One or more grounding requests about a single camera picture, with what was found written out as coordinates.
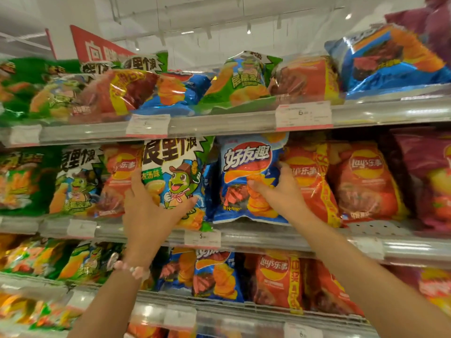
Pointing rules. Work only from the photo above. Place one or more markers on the person's right hand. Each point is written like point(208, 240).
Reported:
point(285, 197)

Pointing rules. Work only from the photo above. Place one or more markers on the person's left hand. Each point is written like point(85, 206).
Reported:
point(148, 228)

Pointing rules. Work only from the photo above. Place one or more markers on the red ridged potato chips bag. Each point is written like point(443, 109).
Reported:
point(179, 334)

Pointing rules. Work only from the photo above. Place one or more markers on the person's right forearm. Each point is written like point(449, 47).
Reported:
point(370, 278)

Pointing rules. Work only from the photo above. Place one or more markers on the white price tag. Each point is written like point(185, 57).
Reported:
point(179, 317)
point(366, 248)
point(202, 239)
point(148, 125)
point(25, 135)
point(80, 299)
point(81, 228)
point(303, 331)
point(303, 116)

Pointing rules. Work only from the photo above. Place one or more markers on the red hanging banner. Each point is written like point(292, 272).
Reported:
point(91, 45)

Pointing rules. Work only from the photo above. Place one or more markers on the small red hanging sign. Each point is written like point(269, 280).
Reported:
point(50, 43)

